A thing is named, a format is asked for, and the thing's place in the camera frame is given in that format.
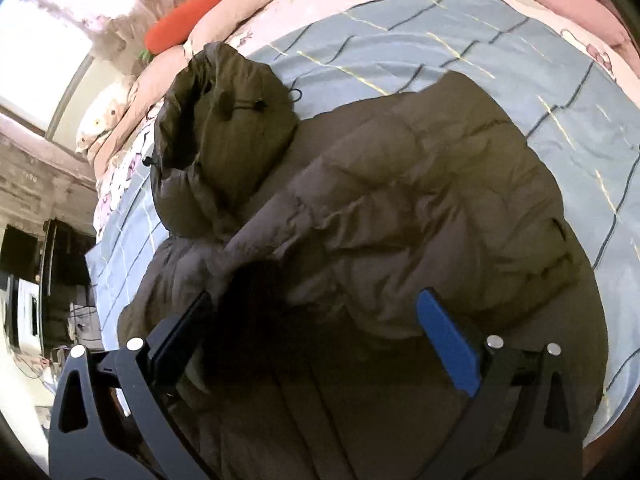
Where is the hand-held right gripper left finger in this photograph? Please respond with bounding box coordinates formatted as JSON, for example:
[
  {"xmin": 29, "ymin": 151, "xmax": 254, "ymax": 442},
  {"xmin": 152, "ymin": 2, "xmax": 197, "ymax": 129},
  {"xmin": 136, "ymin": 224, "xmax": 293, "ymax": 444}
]
[{"xmin": 48, "ymin": 290, "xmax": 217, "ymax": 480}]

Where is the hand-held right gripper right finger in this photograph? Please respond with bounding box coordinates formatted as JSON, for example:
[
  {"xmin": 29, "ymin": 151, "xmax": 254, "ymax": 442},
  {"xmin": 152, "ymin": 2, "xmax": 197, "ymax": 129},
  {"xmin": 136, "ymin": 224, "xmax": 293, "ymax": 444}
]
[{"xmin": 411, "ymin": 287, "xmax": 587, "ymax": 480}]

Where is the olive green hooded puffer jacket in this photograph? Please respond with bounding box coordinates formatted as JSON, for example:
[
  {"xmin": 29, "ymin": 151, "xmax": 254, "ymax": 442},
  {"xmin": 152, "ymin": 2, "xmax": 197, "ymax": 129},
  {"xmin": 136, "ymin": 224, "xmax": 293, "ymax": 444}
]
[{"xmin": 116, "ymin": 42, "xmax": 610, "ymax": 480}]

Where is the dark wooden cabinet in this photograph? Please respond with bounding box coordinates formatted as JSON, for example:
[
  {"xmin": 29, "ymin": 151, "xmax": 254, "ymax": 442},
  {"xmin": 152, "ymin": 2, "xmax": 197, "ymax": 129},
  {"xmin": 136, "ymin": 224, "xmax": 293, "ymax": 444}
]
[{"xmin": 0, "ymin": 217, "xmax": 93, "ymax": 351}]

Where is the blue plaid bed sheet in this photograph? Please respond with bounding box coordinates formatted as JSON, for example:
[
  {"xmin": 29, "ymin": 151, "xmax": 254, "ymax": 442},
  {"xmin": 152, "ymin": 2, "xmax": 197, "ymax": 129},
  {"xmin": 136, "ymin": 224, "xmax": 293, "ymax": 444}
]
[{"xmin": 85, "ymin": 0, "xmax": 640, "ymax": 421}]

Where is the window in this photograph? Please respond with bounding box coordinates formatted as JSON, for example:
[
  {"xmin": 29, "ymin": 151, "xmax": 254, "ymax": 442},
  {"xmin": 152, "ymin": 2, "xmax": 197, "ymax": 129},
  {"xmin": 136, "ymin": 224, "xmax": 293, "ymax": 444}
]
[{"xmin": 0, "ymin": 0, "xmax": 96, "ymax": 136}]

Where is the orange carrot plush pillow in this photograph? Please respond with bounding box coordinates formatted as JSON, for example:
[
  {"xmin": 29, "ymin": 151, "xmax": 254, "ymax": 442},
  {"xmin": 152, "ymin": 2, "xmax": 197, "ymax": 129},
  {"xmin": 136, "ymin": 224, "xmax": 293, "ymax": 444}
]
[{"xmin": 144, "ymin": 0, "xmax": 237, "ymax": 56}]

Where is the pink cartoon print quilt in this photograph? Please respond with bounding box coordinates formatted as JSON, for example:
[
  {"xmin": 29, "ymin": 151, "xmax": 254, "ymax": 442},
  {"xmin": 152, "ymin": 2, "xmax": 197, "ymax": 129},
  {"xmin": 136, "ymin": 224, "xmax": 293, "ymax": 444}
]
[{"xmin": 92, "ymin": 0, "xmax": 621, "ymax": 231}]

